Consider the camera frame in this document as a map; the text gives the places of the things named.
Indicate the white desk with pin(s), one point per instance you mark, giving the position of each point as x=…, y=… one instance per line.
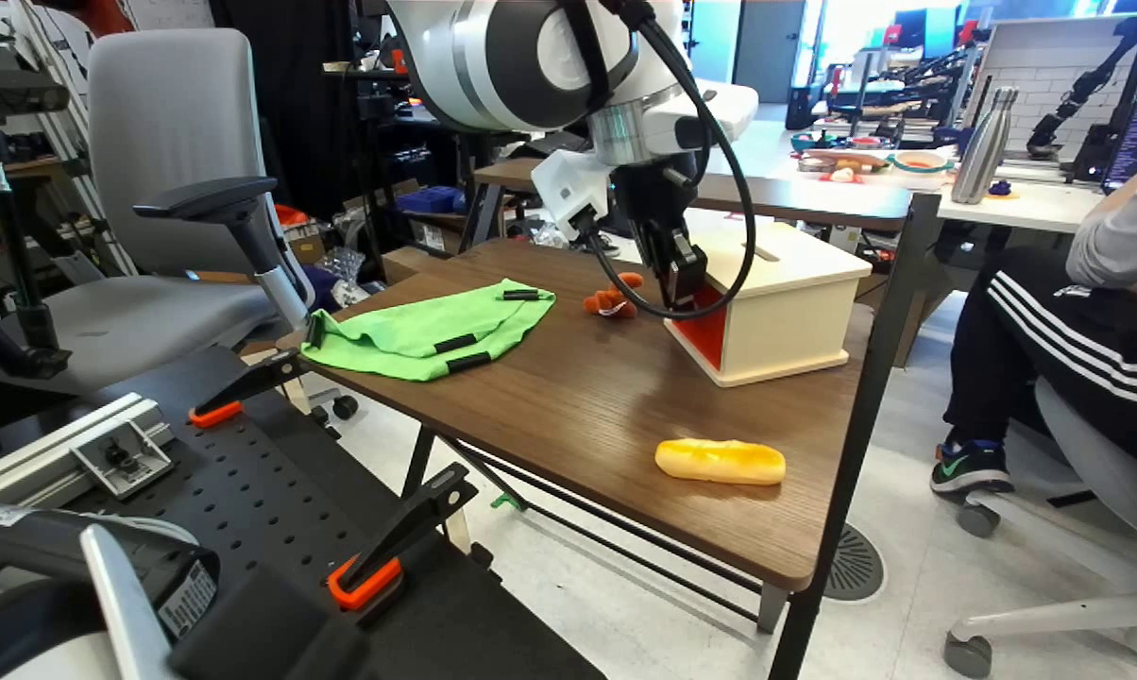
x=1034, y=209

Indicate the dark desk with black legs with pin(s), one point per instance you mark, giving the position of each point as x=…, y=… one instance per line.
x=817, y=193

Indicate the black perforated breadboard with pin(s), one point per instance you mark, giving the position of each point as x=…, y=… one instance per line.
x=289, y=504

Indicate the steel water bottle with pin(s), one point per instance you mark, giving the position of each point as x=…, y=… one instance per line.
x=982, y=144

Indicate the round black floor grate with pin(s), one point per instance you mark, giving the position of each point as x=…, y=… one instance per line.
x=854, y=569

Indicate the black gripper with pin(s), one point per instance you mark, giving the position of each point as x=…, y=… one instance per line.
x=655, y=200

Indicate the grey padded office chair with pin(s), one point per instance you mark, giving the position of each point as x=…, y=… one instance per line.
x=170, y=116

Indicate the green cloth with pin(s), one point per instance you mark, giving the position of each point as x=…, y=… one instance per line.
x=418, y=332

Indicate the cream wooden drawer box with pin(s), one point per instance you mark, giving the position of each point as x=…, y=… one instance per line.
x=780, y=316

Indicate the orange toy vegetable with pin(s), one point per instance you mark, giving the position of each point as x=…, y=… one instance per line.
x=605, y=302

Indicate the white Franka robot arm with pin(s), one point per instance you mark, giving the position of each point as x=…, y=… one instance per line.
x=515, y=59

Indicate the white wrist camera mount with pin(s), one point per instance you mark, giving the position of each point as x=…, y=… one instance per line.
x=571, y=183

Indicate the aluminium rail bracket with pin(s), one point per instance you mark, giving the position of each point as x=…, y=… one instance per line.
x=49, y=439

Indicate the person in grey hoodie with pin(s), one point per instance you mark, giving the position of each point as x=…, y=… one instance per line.
x=1069, y=341

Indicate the yellow toy bread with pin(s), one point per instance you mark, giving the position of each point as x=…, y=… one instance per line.
x=718, y=461

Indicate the small red drawer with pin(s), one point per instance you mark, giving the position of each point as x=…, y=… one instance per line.
x=709, y=337

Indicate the grey swivel chair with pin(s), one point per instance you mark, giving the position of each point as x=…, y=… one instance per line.
x=1109, y=466

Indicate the white monitor back panel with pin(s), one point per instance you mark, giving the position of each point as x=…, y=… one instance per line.
x=1043, y=60

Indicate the black and white machine base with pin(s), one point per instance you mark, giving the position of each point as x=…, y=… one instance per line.
x=249, y=627

